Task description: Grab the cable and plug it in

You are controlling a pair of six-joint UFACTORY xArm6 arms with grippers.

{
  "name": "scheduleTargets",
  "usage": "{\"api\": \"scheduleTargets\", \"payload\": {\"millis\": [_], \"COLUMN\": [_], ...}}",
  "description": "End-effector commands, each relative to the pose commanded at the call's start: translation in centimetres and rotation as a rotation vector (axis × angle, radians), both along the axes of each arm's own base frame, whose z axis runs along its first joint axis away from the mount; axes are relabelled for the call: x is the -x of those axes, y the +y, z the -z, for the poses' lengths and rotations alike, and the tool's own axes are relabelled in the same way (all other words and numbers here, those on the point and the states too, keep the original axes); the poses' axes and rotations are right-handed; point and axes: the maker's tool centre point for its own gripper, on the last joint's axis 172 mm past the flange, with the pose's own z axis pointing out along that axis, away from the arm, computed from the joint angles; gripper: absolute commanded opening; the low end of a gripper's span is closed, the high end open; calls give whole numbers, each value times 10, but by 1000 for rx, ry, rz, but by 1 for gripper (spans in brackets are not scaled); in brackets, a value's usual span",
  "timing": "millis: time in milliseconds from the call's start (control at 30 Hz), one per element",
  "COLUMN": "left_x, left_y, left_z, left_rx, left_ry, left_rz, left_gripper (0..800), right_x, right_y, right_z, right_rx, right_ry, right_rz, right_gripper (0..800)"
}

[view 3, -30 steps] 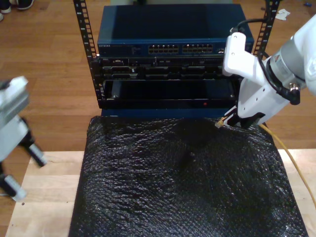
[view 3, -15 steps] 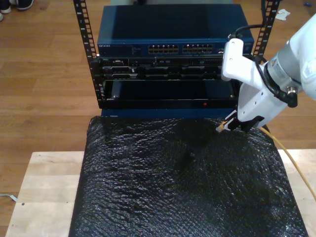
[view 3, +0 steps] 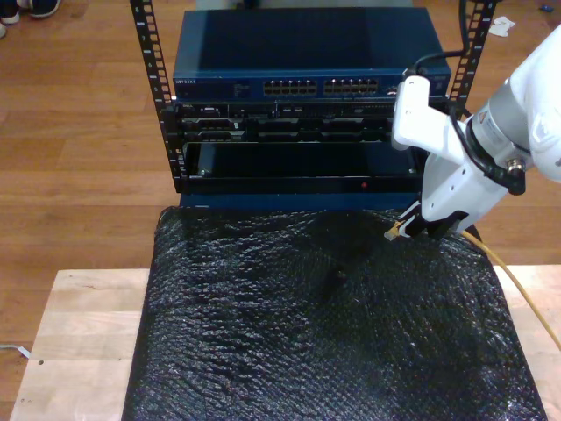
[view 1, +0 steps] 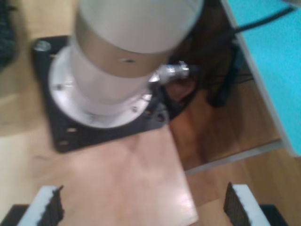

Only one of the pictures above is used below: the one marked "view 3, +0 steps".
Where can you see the black rack server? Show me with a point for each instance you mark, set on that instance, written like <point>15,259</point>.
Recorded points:
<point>307,127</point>

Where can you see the black bubble wrap mat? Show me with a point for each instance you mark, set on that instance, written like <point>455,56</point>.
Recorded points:
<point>307,351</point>

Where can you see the white crumpled paper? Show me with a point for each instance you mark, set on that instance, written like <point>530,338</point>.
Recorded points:
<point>502,26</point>

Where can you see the small blue object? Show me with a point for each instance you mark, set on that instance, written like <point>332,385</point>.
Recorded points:
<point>546,7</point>

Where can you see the grey flat strip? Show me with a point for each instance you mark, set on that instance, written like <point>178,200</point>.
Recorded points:
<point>22,351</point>

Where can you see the person's dark shoe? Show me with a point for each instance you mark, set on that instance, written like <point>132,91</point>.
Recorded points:
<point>44,9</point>

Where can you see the person's white shoe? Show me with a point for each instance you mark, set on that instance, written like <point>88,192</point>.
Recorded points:
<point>2,30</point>
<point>9,17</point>

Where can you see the blue rack base plate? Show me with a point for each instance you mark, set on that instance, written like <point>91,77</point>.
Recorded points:
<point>263,201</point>

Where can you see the blue network switch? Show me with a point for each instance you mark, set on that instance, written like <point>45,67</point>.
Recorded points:
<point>307,44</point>

